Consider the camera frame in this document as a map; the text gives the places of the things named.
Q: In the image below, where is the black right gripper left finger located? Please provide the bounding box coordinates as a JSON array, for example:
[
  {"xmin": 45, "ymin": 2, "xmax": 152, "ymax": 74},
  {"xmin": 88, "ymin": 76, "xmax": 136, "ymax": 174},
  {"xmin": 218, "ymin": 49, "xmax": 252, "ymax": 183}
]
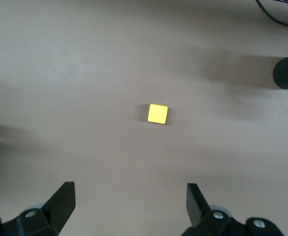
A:
[{"xmin": 0, "ymin": 181, "xmax": 76, "ymax": 236}]

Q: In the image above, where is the yellow wooden block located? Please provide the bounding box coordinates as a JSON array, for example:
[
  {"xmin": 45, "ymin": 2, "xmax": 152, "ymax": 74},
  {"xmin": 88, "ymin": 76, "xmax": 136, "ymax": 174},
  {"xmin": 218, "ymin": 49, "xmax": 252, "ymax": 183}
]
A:
[{"xmin": 146, "ymin": 103, "xmax": 169, "ymax": 124}]

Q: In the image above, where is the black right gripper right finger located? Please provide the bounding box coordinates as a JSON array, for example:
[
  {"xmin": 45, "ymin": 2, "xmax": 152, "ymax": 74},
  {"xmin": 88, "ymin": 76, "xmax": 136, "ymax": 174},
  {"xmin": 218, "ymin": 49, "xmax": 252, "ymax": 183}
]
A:
[{"xmin": 180, "ymin": 182, "xmax": 286, "ymax": 236}]

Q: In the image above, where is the black looped cable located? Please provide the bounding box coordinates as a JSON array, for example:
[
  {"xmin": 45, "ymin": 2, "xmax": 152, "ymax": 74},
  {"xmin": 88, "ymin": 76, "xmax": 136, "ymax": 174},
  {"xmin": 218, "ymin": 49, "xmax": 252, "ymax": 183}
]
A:
[{"xmin": 255, "ymin": 0, "xmax": 288, "ymax": 28}]

